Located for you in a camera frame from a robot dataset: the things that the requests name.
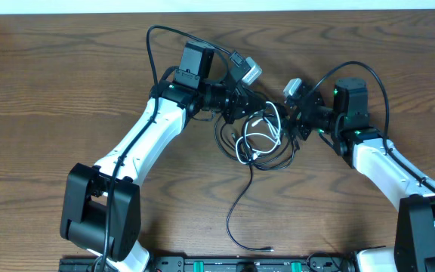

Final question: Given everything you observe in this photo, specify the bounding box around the white cable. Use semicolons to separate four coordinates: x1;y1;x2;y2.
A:
234;100;283;165

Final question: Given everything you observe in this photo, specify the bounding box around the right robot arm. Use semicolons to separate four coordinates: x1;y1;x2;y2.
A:
283;78;435;271

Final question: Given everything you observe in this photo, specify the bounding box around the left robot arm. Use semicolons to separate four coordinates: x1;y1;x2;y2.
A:
60;41;266;271

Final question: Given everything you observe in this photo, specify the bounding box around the right camera black cable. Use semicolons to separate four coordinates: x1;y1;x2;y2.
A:
300;60;435;216

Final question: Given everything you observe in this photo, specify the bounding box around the camera black cable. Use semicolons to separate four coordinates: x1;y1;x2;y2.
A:
300;60;435;216
92;25;241;272

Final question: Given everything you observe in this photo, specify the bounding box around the left camera black cable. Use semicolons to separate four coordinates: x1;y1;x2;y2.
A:
92;25;241;272

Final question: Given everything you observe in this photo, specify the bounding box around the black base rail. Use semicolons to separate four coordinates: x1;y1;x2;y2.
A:
58;252;358;272

